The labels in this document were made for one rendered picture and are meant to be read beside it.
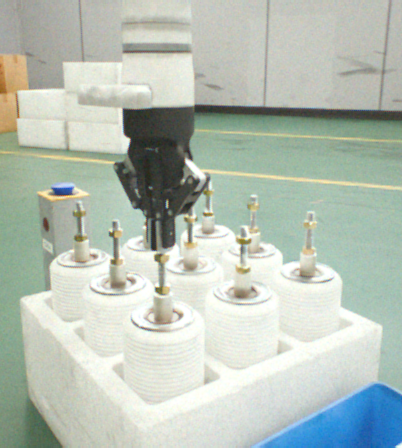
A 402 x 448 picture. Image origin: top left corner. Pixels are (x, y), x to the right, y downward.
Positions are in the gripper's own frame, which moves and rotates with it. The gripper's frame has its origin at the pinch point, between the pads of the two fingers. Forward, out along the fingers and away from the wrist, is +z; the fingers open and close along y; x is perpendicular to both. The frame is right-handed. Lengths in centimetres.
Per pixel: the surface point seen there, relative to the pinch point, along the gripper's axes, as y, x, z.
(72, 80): 243, -168, -9
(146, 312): 1.9, 0.7, 9.9
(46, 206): 38.4, -10.6, 5.5
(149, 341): -2.1, 4.1, 10.8
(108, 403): 1.4, 7.3, 18.5
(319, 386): -12.1, -16.6, 22.2
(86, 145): 235, -170, 31
